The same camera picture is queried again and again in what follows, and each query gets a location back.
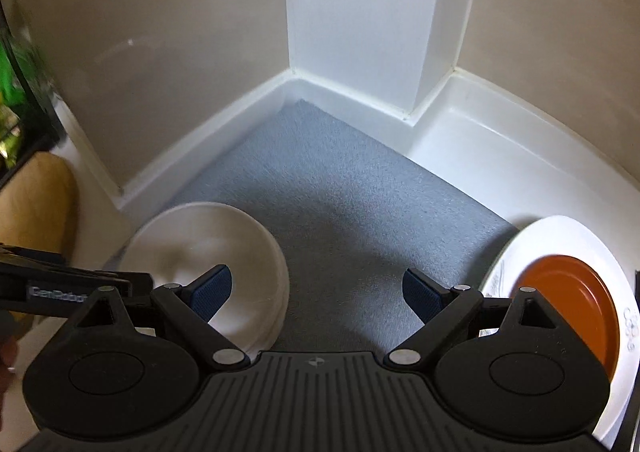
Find round wooden board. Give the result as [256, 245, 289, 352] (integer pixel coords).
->
[0, 152, 79, 259]

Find grey mat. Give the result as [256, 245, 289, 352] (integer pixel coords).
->
[145, 99, 521, 358]

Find green yellow packets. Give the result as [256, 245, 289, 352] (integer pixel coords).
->
[0, 32, 32, 109]

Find cream bowl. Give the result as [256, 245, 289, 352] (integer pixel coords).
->
[245, 282, 292, 354]
[120, 202, 291, 350]

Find brown plate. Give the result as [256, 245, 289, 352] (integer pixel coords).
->
[510, 254, 621, 376]

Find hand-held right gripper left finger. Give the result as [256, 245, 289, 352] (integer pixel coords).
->
[75, 265, 251, 373]

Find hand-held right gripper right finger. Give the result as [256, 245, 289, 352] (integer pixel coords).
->
[385, 268, 558, 369]

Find black wire rack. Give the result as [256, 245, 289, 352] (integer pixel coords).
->
[0, 0, 69, 183]

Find white flowered plate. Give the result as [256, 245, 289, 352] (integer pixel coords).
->
[479, 215, 640, 450]

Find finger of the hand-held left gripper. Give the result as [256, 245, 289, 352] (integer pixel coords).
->
[0, 243, 153, 319]

